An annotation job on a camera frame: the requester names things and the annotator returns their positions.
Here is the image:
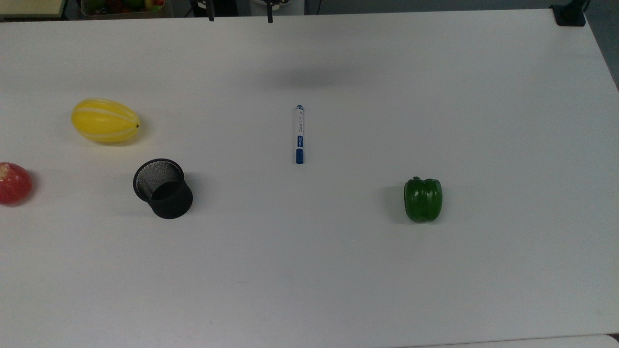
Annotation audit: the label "blue and white marker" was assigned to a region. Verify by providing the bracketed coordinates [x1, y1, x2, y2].
[295, 104, 305, 165]

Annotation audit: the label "box of toy fruit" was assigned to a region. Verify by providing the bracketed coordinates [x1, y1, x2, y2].
[80, 0, 168, 19]

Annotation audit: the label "yellow striped melon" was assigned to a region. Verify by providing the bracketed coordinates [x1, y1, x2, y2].
[71, 98, 141, 144]

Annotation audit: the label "tan side table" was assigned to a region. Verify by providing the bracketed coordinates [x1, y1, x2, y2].
[0, 0, 67, 20]

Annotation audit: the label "black mesh pen cup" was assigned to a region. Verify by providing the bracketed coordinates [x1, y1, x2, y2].
[133, 158, 194, 220]

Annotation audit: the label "green bell pepper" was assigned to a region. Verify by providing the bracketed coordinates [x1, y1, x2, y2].
[403, 176, 443, 223]

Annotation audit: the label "red apple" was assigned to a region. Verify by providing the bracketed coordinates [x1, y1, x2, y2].
[0, 162, 33, 206]

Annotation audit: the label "black table clamp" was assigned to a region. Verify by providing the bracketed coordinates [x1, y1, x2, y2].
[550, 0, 590, 27]

